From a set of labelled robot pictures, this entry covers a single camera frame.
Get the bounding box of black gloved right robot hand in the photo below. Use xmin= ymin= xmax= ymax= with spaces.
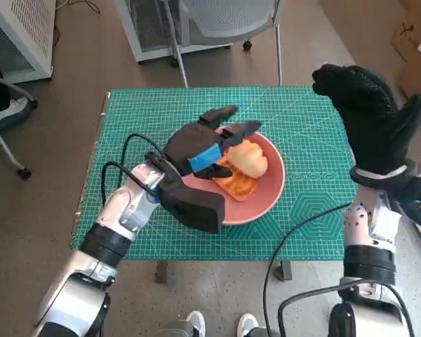
xmin=311 ymin=63 xmax=421 ymax=175

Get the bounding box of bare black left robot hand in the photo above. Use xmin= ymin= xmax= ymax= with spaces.
xmin=163 ymin=104 xmax=264 ymax=182

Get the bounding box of round toy bread bun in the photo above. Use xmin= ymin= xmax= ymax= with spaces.
xmin=226 ymin=140 xmax=269 ymax=178

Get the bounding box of long striped toy bread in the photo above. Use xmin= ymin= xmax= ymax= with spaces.
xmin=212 ymin=156 xmax=259 ymax=203

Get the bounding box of pink bowl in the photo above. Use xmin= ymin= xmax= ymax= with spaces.
xmin=177 ymin=125 xmax=286 ymax=226

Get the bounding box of green cutting mat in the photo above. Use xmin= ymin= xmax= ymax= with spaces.
xmin=71 ymin=87 xmax=359 ymax=261

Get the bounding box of cardboard box with white label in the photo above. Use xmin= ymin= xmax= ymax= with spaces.
xmin=387 ymin=0 xmax=421 ymax=67

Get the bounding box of grey mesh chair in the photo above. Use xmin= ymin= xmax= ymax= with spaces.
xmin=161 ymin=0 xmax=285 ymax=88

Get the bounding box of grey table leg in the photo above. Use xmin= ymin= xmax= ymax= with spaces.
xmin=155 ymin=261 xmax=168 ymax=284
xmin=279 ymin=260 xmax=293 ymax=281

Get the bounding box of white shoe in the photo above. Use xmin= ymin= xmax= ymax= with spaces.
xmin=237 ymin=313 xmax=259 ymax=337
xmin=185 ymin=310 xmax=206 ymax=337

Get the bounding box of large white perforated cabinet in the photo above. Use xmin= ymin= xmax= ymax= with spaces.
xmin=0 ymin=0 xmax=55 ymax=84

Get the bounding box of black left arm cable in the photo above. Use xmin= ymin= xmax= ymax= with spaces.
xmin=101 ymin=161 xmax=155 ymax=218
xmin=122 ymin=133 xmax=166 ymax=166

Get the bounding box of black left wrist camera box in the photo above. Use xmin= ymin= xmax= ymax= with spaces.
xmin=157 ymin=178 xmax=226 ymax=234

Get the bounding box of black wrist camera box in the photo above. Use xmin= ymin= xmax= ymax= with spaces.
xmin=389 ymin=173 xmax=421 ymax=232
xmin=157 ymin=178 xmax=226 ymax=234

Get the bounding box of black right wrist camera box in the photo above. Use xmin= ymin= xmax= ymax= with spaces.
xmin=389 ymin=173 xmax=421 ymax=232

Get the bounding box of long thin black cable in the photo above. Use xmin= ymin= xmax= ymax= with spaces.
xmin=262 ymin=202 xmax=354 ymax=337

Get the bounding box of thick black looped cable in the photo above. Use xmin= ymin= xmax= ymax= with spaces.
xmin=277 ymin=286 xmax=415 ymax=337

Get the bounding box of white frame wheeled chair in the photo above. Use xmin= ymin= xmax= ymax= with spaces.
xmin=0 ymin=70 xmax=39 ymax=179

